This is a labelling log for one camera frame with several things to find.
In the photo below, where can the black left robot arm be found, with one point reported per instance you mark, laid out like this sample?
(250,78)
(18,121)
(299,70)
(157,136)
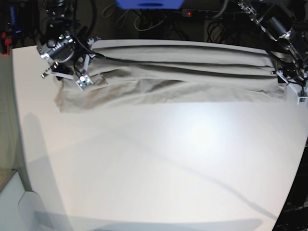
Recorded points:
(280,25)

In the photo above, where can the blue plastic box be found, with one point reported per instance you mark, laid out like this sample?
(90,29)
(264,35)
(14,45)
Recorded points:
(149,4)

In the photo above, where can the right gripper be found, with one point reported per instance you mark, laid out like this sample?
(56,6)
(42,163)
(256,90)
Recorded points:
(66,57)

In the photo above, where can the black power strip red light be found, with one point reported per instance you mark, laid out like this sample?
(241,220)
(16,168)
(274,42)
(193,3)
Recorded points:
(198,14)

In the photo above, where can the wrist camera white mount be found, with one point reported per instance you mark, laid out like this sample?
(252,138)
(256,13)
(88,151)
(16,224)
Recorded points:
(83,80)
(302,98)

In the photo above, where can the beige t-shirt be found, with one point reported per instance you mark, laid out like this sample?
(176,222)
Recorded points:
(137,72)

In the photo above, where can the white cabinet corner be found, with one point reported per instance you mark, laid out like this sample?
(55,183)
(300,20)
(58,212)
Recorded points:
(21,210)

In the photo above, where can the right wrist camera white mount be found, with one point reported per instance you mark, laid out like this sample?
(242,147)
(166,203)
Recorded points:
(83,80)

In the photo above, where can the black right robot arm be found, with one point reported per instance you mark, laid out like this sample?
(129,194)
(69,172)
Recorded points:
(62,21)

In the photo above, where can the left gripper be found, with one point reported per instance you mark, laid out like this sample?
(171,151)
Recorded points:
(296,80)

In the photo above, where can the red black clamp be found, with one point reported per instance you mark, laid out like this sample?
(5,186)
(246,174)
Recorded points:
(5,43)

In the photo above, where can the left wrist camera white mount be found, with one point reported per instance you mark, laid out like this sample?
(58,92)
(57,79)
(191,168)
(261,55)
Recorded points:
(302,98)

